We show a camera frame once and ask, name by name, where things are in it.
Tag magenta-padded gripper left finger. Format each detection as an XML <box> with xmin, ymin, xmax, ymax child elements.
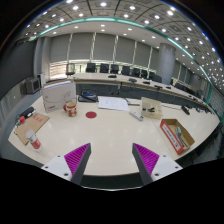
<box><xmin>41</xmin><ymin>142</ymin><xmax>92</xmax><ymax>186</ymax></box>

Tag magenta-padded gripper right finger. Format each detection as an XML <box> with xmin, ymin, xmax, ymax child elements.
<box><xmin>131</xmin><ymin>142</ymin><xmax>184</xmax><ymax>186</ymax></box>

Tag clear red-capped water bottle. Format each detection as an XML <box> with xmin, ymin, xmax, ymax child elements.
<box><xmin>25</xmin><ymin>129</ymin><xmax>44</xmax><ymax>153</ymax></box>

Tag white power strip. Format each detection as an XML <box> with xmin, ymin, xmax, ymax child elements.
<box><xmin>128</xmin><ymin>109</ymin><xmax>145</xmax><ymax>122</ymax></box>

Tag flat round red coaster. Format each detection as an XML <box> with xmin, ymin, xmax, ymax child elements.
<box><xmin>85</xmin><ymin>111</ymin><xmax>98</xmax><ymax>120</ymax></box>

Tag red and white mug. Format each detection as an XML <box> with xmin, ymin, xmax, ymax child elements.
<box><xmin>63</xmin><ymin>101</ymin><xmax>78</xmax><ymax>118</ymax></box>

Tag small open white box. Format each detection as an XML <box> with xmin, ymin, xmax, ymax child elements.
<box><xmin>140</xmin><ymin>96</ymin><xmax>164</xmax><ymax>120</ymax></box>

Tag black desktop console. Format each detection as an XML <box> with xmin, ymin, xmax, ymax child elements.
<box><xmin>77</xmin><ymin>90</ymin><xmax>99</xmax><ymax>103</ymax></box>

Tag white printed paper sheets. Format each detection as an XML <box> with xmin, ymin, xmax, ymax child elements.
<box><xmin>97</xmin><ymin>95</ymin><xmax>130</xmax><ymax>112</ymax></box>

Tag white printer paper carton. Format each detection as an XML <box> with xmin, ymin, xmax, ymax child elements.
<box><xmin>40</xmin><ymin>79</ymin><xmax>78</xmax><ymax>113</ymax></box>

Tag black power adapter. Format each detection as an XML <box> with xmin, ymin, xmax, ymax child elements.
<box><xmin>18</xmin><ymin>106</ymin><xmax>36</xmax><ymax>118</ymax></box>

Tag grey boxy monitor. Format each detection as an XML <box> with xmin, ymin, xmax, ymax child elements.
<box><xmin>24</xmin><ymin>77</ymin><xmax>42</xmax><ymax>95</ymax></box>

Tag row of black office chairs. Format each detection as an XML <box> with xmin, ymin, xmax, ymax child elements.
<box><xmin>65</xmin><ymin>62</ymin><xmax>201</xmax><ymax>98</ymax></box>

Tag recessed ceiling lights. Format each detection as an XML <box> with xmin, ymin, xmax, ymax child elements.
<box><xmin>24</xmin><ymin>0</ymin><xmax>224</xmax><ymax>84</ymax></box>

